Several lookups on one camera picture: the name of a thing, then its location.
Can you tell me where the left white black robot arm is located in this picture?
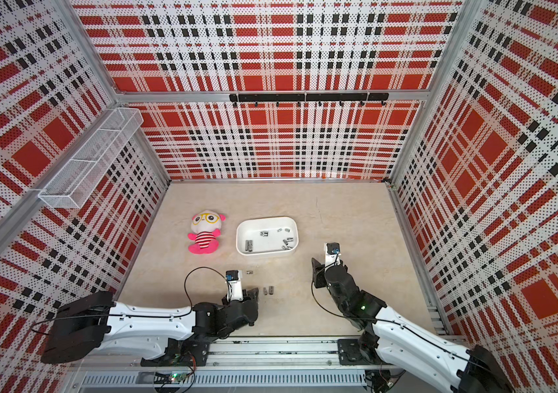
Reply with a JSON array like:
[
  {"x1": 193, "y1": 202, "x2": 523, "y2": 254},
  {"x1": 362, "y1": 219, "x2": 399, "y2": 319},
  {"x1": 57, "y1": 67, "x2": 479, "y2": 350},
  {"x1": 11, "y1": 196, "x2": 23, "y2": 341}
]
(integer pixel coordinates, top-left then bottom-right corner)
[{"x1": 41, "y1": 288, "x2": 259, "y2": 366}]

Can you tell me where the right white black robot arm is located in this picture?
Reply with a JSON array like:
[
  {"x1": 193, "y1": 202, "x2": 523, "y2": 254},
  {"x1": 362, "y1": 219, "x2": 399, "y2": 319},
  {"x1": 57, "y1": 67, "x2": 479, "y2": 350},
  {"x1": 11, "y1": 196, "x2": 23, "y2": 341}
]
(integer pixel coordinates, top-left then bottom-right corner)
[{"x1": 311, "y1": 255, "x2": 514, "y2": 392}]

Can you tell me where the white plastic storage box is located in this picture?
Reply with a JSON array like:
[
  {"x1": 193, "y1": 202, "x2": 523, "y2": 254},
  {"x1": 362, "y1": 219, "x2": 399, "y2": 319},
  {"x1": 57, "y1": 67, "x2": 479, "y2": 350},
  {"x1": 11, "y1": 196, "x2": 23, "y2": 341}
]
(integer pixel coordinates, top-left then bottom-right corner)
[{"x1": 236, "y1": 216, "x2": 299, "y2": 258}]

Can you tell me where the pink white plush toy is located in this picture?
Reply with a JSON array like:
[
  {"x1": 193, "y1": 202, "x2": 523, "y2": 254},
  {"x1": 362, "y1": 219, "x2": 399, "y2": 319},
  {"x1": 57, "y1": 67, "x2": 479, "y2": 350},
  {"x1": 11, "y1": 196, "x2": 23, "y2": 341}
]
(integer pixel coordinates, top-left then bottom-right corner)
[{"x1": 187, "y1": 210, "x2": 226, "y2": 255}]

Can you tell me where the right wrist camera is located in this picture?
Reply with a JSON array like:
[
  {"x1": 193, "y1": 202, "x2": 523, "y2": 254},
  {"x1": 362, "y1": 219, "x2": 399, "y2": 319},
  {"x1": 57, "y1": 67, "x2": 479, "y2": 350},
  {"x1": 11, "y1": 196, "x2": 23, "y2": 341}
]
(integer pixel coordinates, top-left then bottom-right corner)
[{"x1": 325, "y1": 242, "x2": 341, "y2": 267}]

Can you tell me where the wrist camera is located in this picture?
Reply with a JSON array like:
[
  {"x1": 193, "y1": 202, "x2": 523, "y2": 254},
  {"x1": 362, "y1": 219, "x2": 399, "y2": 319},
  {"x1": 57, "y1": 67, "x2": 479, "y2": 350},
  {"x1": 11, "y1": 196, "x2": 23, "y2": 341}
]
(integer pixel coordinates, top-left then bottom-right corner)
[
  {"x1": 325, "y1": 242, "x2": 341, "y2": 267},
  {"x1": 225, "y1": 270, "x2": 244, "y2": 303}
]

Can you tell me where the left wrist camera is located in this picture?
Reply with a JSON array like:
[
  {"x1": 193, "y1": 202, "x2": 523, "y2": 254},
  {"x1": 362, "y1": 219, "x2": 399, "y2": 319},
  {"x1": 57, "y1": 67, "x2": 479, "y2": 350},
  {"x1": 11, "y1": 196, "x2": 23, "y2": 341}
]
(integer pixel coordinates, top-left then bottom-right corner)
[{"x1": 225, "y1": 270, "x2": 244, "y2": 303}]

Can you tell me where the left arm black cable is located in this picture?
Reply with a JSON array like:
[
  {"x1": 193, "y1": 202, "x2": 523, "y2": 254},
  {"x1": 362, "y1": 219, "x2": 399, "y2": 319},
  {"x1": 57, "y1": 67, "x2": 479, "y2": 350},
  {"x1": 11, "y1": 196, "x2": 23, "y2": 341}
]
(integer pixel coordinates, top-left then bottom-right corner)
[{"x1": 182, "y1": 266, "x2": 228, "y2": 310}]

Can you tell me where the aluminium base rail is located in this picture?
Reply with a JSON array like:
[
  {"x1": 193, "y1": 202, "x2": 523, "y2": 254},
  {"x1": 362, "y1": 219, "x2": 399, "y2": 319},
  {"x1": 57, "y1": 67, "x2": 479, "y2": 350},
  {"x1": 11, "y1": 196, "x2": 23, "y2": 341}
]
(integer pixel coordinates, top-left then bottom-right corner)
[{"x1": 67, "y1": 336, "x2": 476, "y2": 393}]

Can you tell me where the black wall hook rail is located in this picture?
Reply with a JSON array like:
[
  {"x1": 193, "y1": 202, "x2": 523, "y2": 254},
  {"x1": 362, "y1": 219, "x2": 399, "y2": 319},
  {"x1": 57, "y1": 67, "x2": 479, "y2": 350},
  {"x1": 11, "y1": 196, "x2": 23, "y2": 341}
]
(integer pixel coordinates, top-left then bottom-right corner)
[{"x1": 229, "y1": 93, "x2": 390, "y2": 104}]

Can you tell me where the white wire mesh basket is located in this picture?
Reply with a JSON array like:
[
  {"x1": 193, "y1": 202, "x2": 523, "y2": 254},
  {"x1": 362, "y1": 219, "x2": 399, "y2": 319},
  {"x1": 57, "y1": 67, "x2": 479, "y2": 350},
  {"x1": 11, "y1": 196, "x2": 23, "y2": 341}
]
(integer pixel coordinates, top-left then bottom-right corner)
[{"x1": 38, "y1": 107, "x2": 143, "y2": 209}]

